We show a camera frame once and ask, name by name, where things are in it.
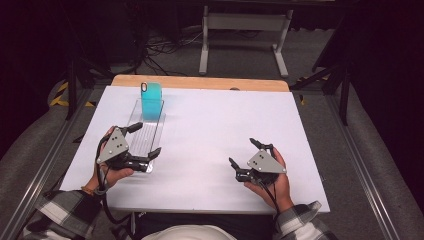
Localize yellow black floor tape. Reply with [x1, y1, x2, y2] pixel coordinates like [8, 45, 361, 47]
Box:
[49, 81, 97, 108]

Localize hand-held gripper black cable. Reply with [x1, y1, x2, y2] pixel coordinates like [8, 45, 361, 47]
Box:
[94, 133, 134, 226]
[259, 181, 282, 231]

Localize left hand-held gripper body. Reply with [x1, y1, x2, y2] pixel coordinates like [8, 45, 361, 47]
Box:
[96, 126, 152, 173]

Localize aluminium rail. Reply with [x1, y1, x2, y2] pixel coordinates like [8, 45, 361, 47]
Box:
[0, 87, 98, 240]
[323, 94, 403, 240]

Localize right hand-held gripper black cable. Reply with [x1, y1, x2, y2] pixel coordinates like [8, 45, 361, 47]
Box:
[259, 181, 282, 231]

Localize black tripod stand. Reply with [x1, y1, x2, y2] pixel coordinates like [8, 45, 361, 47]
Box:
[63, 49, 116, 121]
[289, 16, 356, 126]

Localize clear plastic packaging tray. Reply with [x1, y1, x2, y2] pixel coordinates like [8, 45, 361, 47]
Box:
[127, 98, 167, 174]

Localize white metal stand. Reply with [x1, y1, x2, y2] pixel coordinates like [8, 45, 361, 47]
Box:
[198, 4, 294, 79]

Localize person's right hand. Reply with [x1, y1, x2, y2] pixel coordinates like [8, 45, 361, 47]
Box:
[244, 146, 295, 213]

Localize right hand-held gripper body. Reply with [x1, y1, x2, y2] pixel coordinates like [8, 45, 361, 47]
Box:
[235, 143, 288, 187]

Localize iridescent phone case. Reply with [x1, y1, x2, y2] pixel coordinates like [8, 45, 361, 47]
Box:
[140, 81, 164, 122]

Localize white board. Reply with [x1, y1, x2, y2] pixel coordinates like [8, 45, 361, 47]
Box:
[58, 85, 331, 214]

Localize person's left hand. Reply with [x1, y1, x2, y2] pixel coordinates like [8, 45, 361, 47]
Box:
[87, 125, 135, 193]

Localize left hand-held gripper black cable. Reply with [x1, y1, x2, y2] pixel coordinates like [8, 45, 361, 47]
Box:
[94, 133, 134, 226]

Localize black floor cables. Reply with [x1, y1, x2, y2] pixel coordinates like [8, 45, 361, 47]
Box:
[133, 28, 204, 77]

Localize person's torso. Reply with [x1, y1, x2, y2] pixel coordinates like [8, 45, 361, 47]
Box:
[113, 211, 278, 240]

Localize wooden table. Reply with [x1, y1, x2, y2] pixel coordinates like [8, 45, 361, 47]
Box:
[110, 74, 290, 93]

